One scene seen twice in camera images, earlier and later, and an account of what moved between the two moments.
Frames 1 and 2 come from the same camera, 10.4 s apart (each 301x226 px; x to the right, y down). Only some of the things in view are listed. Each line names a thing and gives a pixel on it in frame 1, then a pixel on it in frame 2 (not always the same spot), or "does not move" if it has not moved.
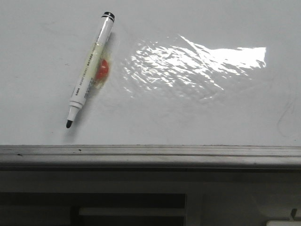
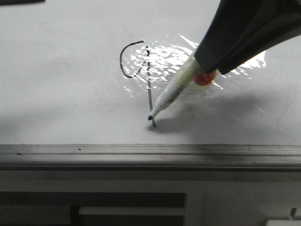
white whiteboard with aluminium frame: [193, 85] does not move
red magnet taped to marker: [102, 72] → [203, 78]
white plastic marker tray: [283, 222] does not move
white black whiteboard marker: [77, 99] → [183, 81]
